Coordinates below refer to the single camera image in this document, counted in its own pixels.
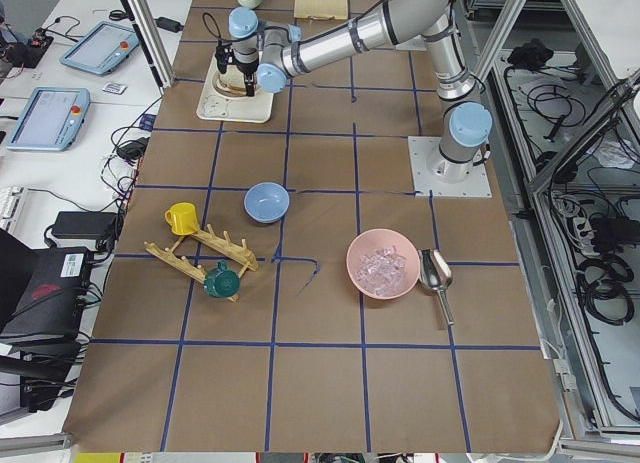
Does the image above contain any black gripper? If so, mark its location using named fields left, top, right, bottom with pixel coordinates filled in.
left=214, top=40, right=259, bottom=97

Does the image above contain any cream round plate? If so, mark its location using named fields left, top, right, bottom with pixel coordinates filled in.
left=213, top=66, right=247, bottom=98

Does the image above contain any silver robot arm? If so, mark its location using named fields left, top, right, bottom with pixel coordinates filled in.
left=214, top=0, right=493, bottom=184

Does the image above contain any cream bear tray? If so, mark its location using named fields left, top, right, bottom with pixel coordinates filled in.
left=196, top=58, right=274, bottom=124

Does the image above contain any small black adapter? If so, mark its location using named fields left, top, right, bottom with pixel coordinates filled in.
left=155, top=17, right=184, bottom=33

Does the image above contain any wooden cutting board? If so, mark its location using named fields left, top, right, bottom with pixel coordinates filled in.
left=294, top=0, right=349, bottom=20

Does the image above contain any far teach pendant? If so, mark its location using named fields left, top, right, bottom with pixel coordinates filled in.
left=60, top=21, right=139, bottom=75

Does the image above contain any teach pendant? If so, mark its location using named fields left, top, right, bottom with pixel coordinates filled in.
left=6, top=87, right=91, bottom=152
left=60, top=21, right=139, bottom=75

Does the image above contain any blue bowl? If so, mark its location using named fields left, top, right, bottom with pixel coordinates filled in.
left=244, top=182, right=290, bottom=224

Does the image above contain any yellow mug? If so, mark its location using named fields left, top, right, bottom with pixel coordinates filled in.
left=164, top=202, right=200, bottom=236

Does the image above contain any near teach pendant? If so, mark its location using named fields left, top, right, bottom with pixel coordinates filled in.
left=6, top=87, right=91, bottom=152

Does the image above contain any wooden mug rack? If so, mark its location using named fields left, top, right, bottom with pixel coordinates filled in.
left=144, top=223, right=261, bottom=303

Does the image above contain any dark green mug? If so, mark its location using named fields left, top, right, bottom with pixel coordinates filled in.
left=203, top=260, right=240, bottom=298

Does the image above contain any black power adapter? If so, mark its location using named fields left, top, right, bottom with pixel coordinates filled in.
left=51, top=211, right=116, bottom=240

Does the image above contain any pink bowl with ice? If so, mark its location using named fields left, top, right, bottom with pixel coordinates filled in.
left=346, top=228, right=420, bottom=299

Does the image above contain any metal scoop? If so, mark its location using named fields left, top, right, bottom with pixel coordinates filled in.
left=418, top=249, right=454, bottom=326

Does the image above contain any black computer box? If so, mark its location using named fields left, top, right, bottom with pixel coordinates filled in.
left=1, top=231, right=93, bottom=346

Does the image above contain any aluminium frame post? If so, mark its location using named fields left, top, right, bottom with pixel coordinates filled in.
left=120, top=0, right=175, bottom=90

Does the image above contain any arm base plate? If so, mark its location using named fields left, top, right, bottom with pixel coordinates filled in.
left=408, top=136, right=492, bottom=198

